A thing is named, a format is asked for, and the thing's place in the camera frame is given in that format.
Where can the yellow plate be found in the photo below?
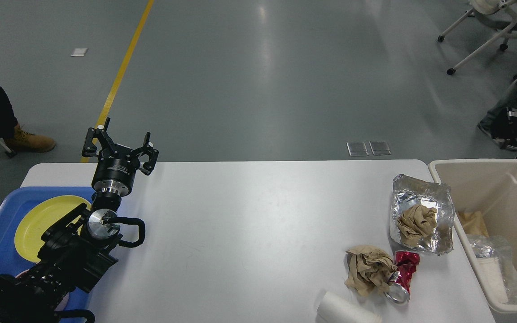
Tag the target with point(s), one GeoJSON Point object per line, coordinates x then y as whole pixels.
{"type": "Point", "coordinates": [36, 222]}

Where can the beige plastic bin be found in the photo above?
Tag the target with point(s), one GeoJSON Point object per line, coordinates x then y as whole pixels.
{"type": "Point", "coordinates": [488, 186]}

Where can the metal floor socket plates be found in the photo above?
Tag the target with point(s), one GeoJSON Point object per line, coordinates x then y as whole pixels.
{"type": "Point", "coordinates": [361, 148]}

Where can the white paper cup in tray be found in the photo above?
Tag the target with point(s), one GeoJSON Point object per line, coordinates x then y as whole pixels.
{"type": "Point", "coordinates": [491, 276]}

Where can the blue plastic tray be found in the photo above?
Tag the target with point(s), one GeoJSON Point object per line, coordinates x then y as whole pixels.
{"type": "Point", "coordinates": [69, 263]}

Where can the foil sheet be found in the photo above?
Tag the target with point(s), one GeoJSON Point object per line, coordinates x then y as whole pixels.
{"type": "Point", "coordinates": [408, 191]}

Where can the brown paper bag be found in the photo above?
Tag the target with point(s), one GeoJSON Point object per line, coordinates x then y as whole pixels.
{"type": "Point", "coordinates": [473, 223]}

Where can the metal can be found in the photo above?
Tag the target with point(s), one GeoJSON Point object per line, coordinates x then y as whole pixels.
{"type": "Point", "coordinates": [397, 293]}

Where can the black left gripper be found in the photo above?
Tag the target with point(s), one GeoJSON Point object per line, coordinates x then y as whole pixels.
{"type": "Point", "coordinates": [116, 170]}

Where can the white floor marker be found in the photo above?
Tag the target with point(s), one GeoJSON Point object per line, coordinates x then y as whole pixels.
{"type": "Point", "coordinates": [79, 52]}

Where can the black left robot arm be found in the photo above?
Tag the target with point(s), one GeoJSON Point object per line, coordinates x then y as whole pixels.
{"type": "Point", "coordinates": [106, 229]}

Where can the aluminium foil tray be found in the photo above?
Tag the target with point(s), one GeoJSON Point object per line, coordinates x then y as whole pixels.
{"type": "Point", "coordinates": [498, 246]}

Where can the red wrapper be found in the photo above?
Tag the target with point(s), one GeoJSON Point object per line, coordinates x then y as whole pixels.
{"type": "Point", "coordinates": [406, 265]}

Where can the office chair base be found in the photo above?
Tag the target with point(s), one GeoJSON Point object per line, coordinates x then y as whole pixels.
{"type": "Point", "coordinates": [499, 16]}

